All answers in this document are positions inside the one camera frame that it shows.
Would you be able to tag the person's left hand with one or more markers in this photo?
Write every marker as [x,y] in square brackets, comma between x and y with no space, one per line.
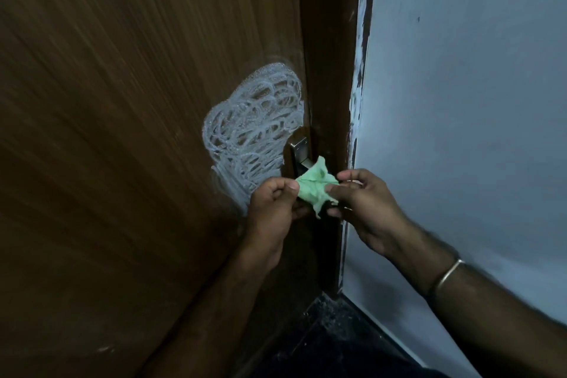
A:
[270,218]

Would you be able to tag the green cleaning cloth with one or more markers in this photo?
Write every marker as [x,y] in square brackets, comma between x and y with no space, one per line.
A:
[314,187]

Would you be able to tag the person's right forearm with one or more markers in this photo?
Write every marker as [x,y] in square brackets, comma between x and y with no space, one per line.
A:
[487,311]

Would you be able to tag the person's left forearm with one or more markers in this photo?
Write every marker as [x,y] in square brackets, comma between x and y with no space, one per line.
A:
[212,324]

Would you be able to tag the brown wooden door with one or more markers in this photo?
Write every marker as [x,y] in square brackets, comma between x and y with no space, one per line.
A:
[110,147]

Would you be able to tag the person's right hand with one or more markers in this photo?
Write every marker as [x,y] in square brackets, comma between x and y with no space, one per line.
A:
[376,214]

